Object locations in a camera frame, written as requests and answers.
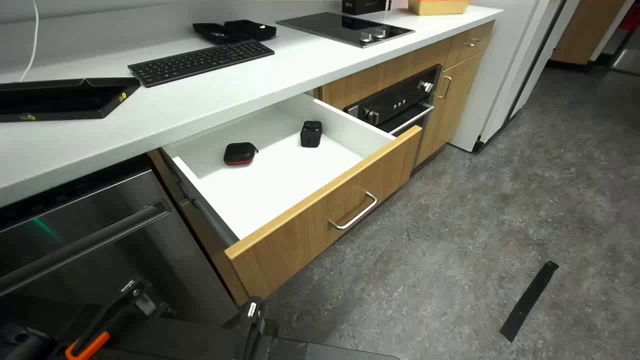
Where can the black appliance on counter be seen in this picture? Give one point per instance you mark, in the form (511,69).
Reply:
(363,5)

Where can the wooden front white drawer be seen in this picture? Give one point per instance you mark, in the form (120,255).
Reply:
(302,222)

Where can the black floor strip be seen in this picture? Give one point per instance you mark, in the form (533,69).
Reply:
(531,300)

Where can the wooden background cabinet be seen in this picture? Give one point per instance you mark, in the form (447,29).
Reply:
(587,27)

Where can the black induction cooktop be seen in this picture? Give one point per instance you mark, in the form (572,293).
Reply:
(341,29)

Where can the black keyboard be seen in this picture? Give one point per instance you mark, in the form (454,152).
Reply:
(201,62)

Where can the black perforated table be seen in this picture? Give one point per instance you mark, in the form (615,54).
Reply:
(186,343)

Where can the small wooden drawer front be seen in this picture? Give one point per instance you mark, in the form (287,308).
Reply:
(470,40)

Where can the white tall cabinet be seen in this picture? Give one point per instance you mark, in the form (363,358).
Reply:
(507,61)

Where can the black box with yellow print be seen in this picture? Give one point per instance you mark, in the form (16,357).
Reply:
(63,99)

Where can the black built-in oven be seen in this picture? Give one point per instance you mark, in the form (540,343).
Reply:
(397,102)

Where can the small black box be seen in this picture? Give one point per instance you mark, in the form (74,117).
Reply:
(311,133)

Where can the black case with red trim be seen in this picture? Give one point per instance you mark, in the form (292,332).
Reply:
(241,152)

